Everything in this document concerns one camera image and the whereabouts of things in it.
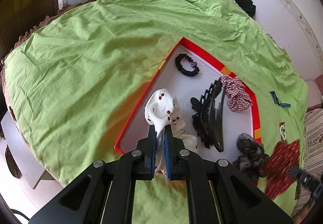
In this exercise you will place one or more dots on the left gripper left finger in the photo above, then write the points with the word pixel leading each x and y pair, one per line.
pixel 103 192

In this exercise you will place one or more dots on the fingers of the right gripper view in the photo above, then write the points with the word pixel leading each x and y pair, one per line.
pixel 306 180

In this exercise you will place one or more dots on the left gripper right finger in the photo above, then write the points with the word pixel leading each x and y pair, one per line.
pixel 216 191

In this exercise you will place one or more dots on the red polka dot scrunchie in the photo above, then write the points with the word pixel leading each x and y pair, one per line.
pixel 277 167

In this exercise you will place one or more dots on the black grey organza scrunchie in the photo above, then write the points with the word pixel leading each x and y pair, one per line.
pixel 252 159

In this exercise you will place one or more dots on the black hair claw clips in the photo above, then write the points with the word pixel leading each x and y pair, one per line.
pixel 208 120

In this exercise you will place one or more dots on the red plaid scrunchie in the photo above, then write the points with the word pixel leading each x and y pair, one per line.
pixel 238 98

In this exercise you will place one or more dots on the white cherry print scrunchie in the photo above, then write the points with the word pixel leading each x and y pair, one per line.
pixel 163 109

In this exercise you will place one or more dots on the striped floral pillow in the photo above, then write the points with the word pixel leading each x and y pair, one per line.
pixel 313 136

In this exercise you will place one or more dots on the red tray box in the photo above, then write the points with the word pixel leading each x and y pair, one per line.
pixel 187 72

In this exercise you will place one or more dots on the pink quilted headboard cushion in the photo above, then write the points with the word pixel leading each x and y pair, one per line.
pixel 314 98

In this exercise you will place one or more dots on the green bed cover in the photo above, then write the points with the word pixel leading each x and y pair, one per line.
pixel 245 48

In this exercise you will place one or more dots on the blue striped strap watch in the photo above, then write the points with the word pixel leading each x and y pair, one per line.
pixel 278 102

